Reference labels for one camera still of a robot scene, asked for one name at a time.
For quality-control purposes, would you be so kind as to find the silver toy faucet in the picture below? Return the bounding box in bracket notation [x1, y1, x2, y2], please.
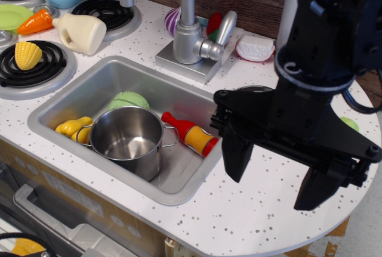
[155, 0, 237, 84]

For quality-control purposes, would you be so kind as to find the grey vertical pole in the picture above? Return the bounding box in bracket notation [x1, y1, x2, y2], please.
[276, 0, 298, 49]

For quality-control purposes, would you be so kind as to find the yellow toy corn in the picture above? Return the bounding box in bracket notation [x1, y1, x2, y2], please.
[14, 41, 42, 70]

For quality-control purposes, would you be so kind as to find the red toy strawberry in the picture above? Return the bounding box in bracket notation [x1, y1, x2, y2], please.
[206, 13, 223, 42]

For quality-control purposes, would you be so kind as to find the metal sink basin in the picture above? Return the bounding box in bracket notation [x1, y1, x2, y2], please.
[27, 56, 222, 206]

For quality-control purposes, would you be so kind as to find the yellow toy pepper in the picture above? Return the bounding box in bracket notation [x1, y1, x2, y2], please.
[55, 116, 93, 144]

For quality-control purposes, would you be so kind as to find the red white toy radish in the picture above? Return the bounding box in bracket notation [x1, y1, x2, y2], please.
[235, 35, 275, 62]

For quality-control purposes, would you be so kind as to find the stainless steel pot lid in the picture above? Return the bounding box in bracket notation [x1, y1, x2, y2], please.
[236, 85, 273, 93]

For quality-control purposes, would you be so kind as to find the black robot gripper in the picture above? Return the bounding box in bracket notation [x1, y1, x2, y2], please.
[210, 42, 382, 212]

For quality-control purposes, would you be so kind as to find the purple striped toy onion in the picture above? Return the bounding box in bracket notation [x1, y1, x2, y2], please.
[164, 7, 181, 36]

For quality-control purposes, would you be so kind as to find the grey oven door handle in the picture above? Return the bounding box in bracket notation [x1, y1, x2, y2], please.
[13, 184, 125, 256]

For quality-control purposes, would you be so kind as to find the rear right stove burner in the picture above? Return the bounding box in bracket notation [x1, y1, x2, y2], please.
[69, 0, 141, 42]

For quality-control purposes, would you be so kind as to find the green toy broccoli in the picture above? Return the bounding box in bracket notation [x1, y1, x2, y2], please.
[340, 116, 359, 132]

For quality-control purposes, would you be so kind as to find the cream toy milk jug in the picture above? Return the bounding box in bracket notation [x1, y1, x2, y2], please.
[53, 13, 107, 55]

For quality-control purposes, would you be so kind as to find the green toy cabbage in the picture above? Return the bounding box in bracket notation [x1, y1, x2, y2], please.
[107, 91, 150, 110]

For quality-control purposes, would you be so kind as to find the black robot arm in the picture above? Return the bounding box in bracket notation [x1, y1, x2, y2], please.
[212, 0, 381, 210]

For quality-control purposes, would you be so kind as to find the red yellow toy bottle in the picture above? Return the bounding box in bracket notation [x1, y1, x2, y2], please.
[161, 112, 218, 158]

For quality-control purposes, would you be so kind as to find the light green toy plate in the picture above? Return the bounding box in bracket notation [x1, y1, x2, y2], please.
[0, 4, 33, 33]

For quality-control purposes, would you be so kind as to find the yellow toy in oven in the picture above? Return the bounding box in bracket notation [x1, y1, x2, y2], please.
[11, 238, 45, 256]

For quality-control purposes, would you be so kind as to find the orange toy carrot piece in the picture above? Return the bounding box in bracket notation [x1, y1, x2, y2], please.
[17, 9, 53, 35]

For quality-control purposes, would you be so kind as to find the front left stove burner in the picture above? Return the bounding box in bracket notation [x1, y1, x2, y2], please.
[1, 41, 77, 100]

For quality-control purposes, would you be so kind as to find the black cable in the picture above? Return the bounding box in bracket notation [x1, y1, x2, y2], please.
[0, 232, 57, 257]

